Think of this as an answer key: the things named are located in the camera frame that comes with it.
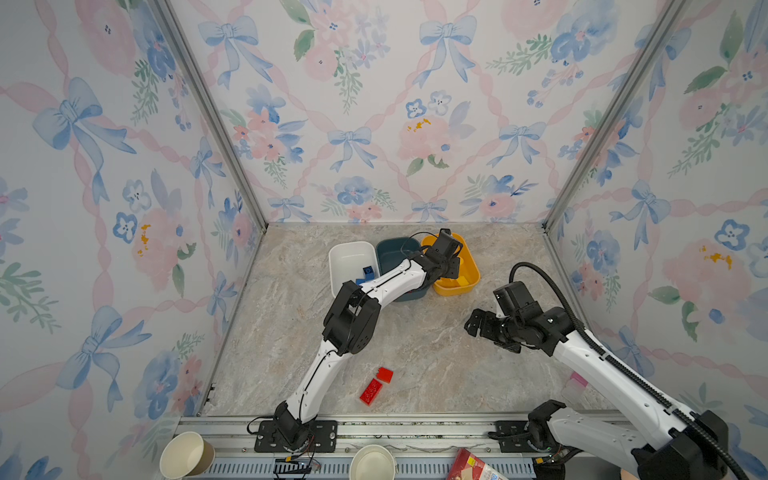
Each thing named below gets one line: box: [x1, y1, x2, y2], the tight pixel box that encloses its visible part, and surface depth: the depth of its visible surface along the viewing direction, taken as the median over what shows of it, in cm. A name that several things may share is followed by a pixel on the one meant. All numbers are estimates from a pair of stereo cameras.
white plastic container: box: [328, 241, 380, 298], surface depth 109 cm
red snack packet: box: [446, 448, 508, 480], surface depth 68 cm
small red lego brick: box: [376, 367, 394, 384], surface depth 85 cm
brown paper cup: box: [159, 431, 215, 479], surface depth 68 cm
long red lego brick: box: [360, 378, 383, 406], surface depth 82 cm
